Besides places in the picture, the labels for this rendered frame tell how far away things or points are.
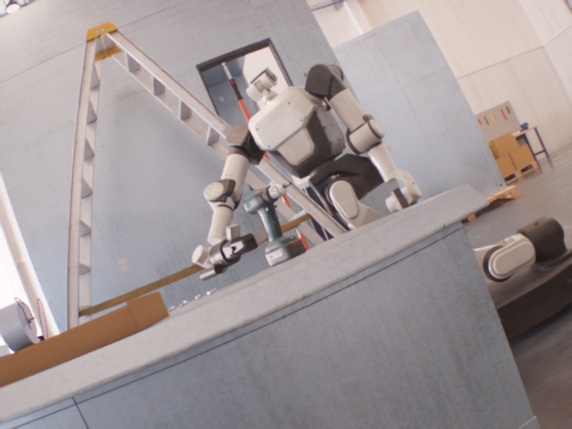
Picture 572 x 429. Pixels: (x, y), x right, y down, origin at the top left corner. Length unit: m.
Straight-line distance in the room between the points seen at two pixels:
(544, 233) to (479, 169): 5.68
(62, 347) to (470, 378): 0.81
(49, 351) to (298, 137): 1.30
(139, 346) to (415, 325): 0.53
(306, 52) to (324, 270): 3.19
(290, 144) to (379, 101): 5.89
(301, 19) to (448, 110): 4.11
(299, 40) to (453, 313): 3.21
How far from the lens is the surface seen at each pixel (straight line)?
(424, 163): 7.80
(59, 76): 4.14
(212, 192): 2.06
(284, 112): 2.04
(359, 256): 1.00
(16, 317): 8.74
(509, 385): 1.23
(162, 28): 4.13
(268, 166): 3.02
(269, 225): 1.70
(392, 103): 7.89
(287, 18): 4.19
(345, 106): 2.02
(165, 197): 3.75
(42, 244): 3.90
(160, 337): 0.96
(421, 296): 1.11
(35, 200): 3.95
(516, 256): 2.16
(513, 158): 11.85
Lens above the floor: 0.68
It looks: 5 degrees up
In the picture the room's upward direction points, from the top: 24 degrees counter-clockwise
